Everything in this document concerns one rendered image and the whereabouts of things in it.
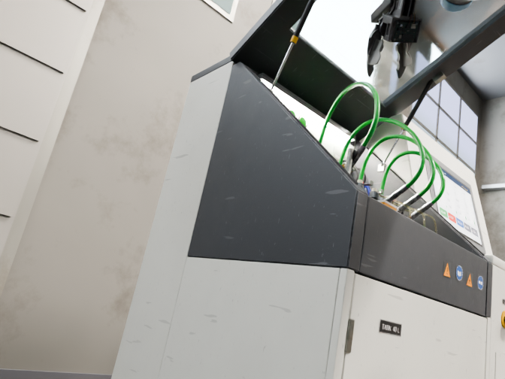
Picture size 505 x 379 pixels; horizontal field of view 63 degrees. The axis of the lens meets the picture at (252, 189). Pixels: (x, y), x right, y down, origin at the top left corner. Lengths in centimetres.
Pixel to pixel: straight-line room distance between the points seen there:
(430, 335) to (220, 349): 50
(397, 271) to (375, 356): 19
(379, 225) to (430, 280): 25
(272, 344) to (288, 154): 45
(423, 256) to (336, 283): 31
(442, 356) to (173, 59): 271
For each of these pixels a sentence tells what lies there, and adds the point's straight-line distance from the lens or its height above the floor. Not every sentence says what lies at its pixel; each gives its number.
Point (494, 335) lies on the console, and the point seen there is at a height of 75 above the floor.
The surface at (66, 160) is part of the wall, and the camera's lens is 277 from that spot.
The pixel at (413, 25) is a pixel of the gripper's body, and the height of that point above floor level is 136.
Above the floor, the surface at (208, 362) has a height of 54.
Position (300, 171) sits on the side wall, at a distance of 99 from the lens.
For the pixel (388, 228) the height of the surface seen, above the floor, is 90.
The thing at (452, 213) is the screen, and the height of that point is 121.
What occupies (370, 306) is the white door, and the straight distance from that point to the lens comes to 89.
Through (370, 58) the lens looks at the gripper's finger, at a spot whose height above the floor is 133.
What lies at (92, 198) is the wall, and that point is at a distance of 280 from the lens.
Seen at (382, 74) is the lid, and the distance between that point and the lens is 170.
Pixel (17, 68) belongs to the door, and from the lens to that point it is 277.
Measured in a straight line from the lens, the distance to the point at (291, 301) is 90.
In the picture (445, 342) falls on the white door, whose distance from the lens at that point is 118.
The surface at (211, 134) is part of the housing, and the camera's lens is 138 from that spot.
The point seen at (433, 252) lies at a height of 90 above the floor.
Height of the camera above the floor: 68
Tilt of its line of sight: 16 degrees up
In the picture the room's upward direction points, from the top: 12 degrees clockwise
